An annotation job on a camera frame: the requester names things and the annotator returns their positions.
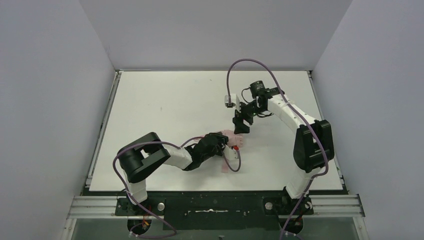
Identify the pink folding umbrella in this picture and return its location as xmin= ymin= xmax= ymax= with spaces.
xmin=220 ymin=129 xmax=244 ymax=173

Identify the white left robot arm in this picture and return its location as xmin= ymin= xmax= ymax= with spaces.
xmin=113 ymin=132 xmax=238 ymax=205

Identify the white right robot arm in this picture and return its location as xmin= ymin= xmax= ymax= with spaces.
xmin=225 ymin=80 xmax=335 ymax=199

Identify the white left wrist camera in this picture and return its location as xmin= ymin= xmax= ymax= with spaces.
xmin=223 ymin=145 xmax=239 ymax=161

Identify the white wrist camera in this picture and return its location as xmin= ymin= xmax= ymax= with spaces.
xmin=223 ymin=145 xmax=239 ymax=161
xmin=224 ymin=93 xmax=240 ymax=111

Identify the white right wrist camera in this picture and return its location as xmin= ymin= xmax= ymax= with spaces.
xmin=224 ymin=93 xmax=240 ymax=111

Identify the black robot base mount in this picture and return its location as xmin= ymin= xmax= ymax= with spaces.
xmin=115 ymin=190 xmax=314 ymax=235

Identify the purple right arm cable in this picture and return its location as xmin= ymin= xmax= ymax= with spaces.
xmin=226 ymin=58 xmax=329 ymax=240

